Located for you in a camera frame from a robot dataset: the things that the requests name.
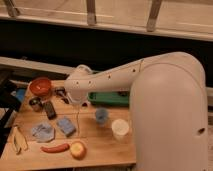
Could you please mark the black handled peeler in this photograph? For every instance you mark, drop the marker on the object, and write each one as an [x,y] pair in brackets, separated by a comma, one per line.
[60,91]

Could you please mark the light blue cloth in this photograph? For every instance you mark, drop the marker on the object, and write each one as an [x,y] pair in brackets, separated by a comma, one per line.
[43,132]

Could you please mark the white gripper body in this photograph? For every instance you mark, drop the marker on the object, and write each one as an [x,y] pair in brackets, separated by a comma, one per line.
[77,97]

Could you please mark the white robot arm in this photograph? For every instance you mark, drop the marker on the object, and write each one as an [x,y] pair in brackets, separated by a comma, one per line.
[168,105]

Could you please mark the black rectangular block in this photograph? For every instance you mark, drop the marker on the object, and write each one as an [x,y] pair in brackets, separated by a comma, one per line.
[49,109]

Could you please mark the blue sponge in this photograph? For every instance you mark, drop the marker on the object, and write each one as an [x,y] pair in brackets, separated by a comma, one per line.
[66,126]

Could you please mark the green plastic tray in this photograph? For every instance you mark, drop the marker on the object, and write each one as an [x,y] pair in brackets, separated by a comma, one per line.
[109,98]

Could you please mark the orange bowl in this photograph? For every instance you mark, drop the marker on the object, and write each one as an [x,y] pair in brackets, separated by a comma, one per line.
[40,86]

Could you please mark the yellow red apple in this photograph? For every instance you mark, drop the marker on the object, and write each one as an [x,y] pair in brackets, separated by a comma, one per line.
[78,150]

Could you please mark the red chili pepper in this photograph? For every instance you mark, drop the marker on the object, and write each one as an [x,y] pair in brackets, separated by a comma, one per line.
[56,149]

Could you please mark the white plastic cup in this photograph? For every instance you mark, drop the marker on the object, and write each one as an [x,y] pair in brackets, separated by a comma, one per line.
[120,128]

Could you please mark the blue plastic cup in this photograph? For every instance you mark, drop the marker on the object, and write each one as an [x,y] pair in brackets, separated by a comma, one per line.
[101,115]

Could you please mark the small metal cup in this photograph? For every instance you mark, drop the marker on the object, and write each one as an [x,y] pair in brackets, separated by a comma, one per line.
[36,104]

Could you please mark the black chair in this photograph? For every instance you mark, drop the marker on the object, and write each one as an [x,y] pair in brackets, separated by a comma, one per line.
[9,101]

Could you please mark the metal fork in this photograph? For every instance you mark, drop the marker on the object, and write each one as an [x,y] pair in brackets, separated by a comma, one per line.
[77,120]

